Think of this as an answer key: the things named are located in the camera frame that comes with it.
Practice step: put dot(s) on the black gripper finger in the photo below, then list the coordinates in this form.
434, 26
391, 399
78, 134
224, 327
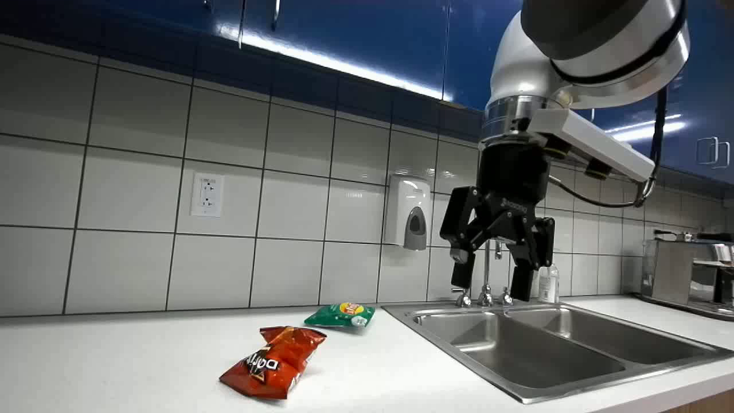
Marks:
536, 244
460, 220

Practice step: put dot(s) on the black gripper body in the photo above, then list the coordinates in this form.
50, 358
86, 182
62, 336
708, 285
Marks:
513, 173

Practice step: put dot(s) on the orange snack pack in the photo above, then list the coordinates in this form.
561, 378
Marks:
276, 358

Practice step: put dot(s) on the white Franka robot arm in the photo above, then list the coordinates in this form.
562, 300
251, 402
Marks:
581, 46

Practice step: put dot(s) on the stainless steel double sink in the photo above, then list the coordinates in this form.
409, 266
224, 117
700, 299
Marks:
551, 346

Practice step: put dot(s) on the green snack pack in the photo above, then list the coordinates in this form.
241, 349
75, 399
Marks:
340, 315

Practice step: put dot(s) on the clear dish soap bottle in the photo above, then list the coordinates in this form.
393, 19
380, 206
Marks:
549, 287

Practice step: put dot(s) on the chrome gooseneck faucet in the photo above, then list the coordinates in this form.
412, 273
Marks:
487, 282

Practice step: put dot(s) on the stainless steel countertop appliance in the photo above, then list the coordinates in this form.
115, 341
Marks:
685, 275

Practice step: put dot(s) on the blue upper cabinets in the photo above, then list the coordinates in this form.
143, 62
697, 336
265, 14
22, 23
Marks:
367, 36

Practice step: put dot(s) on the white wall soap dispenser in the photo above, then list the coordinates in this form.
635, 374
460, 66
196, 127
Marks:
406, 214

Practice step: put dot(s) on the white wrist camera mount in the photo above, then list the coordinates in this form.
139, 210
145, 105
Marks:
596, 145

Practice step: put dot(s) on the white wall power outlet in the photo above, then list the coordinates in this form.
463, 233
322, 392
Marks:
208, 195

